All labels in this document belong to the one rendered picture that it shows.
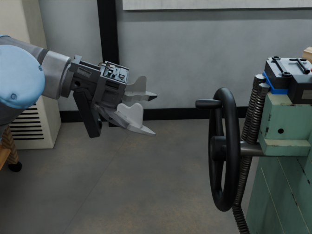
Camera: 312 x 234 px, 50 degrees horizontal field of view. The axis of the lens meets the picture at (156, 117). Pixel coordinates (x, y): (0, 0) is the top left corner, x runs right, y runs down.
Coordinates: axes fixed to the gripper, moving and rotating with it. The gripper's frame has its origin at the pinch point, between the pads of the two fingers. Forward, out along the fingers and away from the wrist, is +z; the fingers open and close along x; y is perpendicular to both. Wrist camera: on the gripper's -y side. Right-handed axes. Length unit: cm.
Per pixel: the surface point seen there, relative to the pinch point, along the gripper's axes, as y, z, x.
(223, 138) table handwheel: -1.6, 17.2, 2.5
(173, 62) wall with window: -43, 24, 134
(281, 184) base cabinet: -11.1, 39.3, 4.5
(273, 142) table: 4.5, 25.2, -2.7
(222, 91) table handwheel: 8.1, 12.6, 5.8
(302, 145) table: 6.6, 31.0, -3.4
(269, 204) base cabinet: -21.4, 42.8, 7.5
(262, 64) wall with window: -26, 78, 138
